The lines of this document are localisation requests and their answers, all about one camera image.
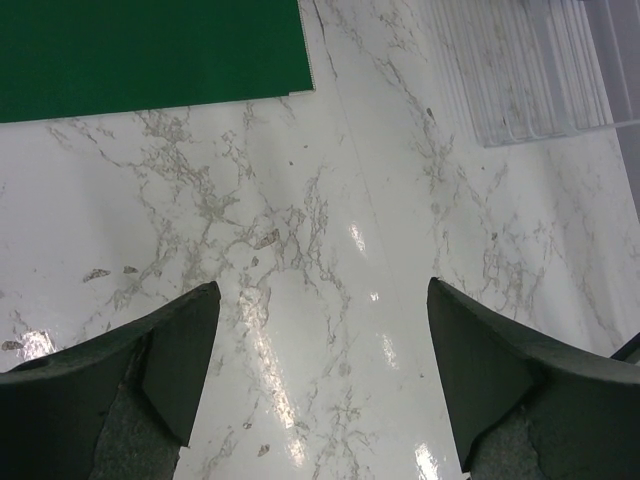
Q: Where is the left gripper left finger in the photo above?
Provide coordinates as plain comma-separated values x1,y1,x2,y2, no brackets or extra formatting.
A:
1,282,221,479

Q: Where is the green board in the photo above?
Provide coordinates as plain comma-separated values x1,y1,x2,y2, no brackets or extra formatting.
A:
1,0,314,123

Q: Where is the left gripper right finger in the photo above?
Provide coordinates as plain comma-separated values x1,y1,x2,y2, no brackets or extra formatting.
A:
427,278,639,479

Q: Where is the clear dish rack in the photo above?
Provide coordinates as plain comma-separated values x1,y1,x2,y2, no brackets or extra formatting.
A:
425,1,639,147

